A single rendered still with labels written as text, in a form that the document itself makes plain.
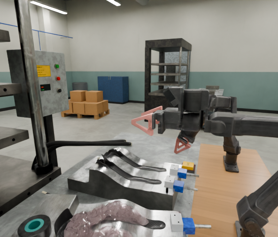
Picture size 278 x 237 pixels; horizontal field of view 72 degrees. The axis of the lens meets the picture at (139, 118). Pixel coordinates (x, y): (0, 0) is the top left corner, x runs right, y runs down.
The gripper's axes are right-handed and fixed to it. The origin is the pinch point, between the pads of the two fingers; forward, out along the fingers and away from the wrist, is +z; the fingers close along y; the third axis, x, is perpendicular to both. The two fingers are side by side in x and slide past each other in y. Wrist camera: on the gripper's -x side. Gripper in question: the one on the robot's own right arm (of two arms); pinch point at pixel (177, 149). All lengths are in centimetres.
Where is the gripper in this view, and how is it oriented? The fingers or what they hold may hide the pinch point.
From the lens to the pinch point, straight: 89.6
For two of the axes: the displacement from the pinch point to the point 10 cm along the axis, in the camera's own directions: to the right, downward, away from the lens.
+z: -4.7, 8.0, 3.7
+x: 8.1, 5.6, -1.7
